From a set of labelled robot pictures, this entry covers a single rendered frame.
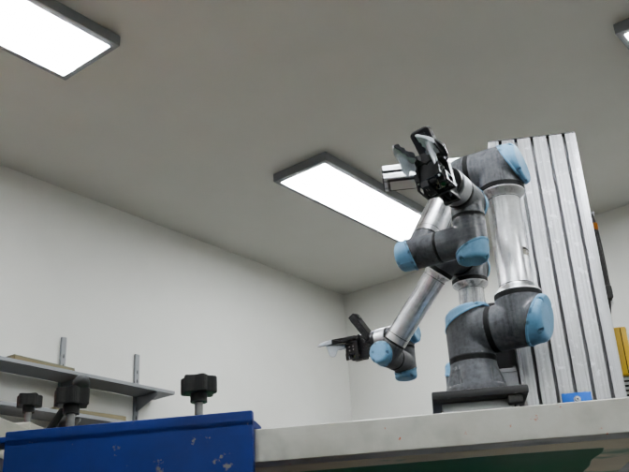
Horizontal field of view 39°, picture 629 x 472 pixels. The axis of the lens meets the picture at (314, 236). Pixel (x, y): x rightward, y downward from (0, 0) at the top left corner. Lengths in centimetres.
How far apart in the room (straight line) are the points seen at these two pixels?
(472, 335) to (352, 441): 121
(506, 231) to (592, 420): 127
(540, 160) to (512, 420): 165
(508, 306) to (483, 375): 17
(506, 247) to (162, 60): 208
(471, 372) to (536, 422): 116
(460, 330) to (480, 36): 191
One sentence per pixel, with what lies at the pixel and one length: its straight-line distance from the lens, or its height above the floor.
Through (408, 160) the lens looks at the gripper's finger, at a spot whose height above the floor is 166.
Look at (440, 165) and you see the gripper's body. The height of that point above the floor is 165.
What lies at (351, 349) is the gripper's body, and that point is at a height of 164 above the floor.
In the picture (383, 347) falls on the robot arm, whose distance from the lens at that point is 283.
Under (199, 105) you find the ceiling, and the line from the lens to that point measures 417.
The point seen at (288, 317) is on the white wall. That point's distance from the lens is 603.
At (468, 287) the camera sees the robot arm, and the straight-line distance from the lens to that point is 291.
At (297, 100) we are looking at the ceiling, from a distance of 414.
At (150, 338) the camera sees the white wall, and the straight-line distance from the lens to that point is 507.
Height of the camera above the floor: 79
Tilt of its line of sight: 24 degrees up
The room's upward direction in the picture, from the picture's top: 3 degrees counter-clockwise
